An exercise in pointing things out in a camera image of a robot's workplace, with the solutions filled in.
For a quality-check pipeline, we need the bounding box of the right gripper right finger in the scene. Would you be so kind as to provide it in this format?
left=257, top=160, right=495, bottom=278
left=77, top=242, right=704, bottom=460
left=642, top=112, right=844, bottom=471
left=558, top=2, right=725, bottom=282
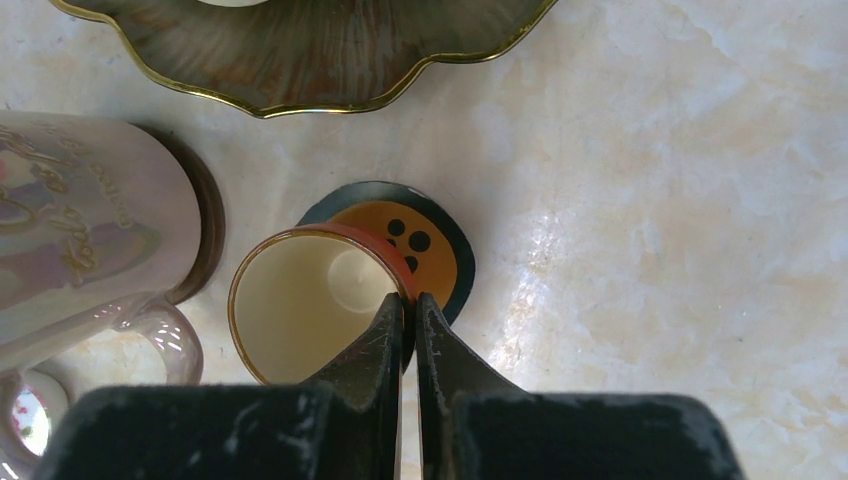
left=415, top=293, right=744, bottom=479

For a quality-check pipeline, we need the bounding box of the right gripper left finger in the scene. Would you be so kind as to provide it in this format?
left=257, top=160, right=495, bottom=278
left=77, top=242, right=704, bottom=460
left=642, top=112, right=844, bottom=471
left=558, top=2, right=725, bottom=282
left=35, top=294, right=404, bottom=479

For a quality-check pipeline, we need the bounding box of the small orange teacup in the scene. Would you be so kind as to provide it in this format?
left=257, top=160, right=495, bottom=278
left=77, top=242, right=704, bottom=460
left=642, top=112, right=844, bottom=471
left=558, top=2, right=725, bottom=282
left=227, top=222, right=417, bottom=385

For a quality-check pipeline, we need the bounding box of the dark brown round coaster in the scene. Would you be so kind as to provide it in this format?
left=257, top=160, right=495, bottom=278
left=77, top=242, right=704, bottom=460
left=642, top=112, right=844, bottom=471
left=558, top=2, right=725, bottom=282
left=133, top=123, right=226, bottom=304

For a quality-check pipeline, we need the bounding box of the pink mug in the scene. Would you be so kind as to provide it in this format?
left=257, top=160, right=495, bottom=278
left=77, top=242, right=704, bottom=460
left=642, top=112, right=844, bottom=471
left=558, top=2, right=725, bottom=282
left=0, top=110, right=205, bottom=480

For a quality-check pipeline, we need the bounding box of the three-tier dark cake stand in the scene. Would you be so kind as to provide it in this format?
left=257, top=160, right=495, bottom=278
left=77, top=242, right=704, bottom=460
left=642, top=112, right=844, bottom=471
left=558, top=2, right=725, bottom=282
left=57, top=0, right=551, bottom=119

